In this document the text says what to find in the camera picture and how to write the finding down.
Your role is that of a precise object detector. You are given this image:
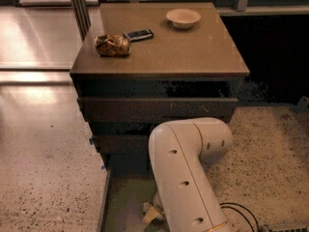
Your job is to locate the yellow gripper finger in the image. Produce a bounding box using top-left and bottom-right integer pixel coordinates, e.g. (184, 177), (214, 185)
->
(143, 207), (164, 224)

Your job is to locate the open bottom drawer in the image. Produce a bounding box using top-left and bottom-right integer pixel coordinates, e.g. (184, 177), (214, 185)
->
(97, 163), (216, 232)

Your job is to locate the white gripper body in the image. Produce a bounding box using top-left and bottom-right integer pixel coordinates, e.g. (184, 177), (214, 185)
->
(153, 192), (164, 211)

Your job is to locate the top drawer dark brown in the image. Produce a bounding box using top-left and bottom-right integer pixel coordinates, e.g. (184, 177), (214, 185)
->
(77, 97), (238, 124)

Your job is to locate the middle drawer dark brown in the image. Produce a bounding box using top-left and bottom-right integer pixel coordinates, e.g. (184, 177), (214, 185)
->
(92, 134), (149, 154)

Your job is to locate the crumpled brown snack bag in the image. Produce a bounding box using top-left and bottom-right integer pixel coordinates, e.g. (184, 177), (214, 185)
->
(95, 35), (130, 57)

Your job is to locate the brown drawer cabinet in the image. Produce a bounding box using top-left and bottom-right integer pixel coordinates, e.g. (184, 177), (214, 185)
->
(70, 2), (251, 232)

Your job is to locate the grey power strip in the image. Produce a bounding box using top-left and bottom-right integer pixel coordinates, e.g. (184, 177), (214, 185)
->
(261, 223), (309, 232)

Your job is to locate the drawer dark brown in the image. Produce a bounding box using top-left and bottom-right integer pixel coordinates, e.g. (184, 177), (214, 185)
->
(77, 97), (238, 124)
(92, 134), (149, 154)

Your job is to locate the white ceramic bowl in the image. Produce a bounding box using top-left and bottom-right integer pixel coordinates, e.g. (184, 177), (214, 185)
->
(166, 9), (201, 29)

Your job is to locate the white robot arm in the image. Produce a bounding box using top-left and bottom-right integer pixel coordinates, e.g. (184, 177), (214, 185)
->
(149, 118), (234, 232)

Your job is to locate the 7up soda can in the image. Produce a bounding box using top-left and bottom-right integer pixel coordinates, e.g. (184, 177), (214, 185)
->
(142, 202), (154, 214)

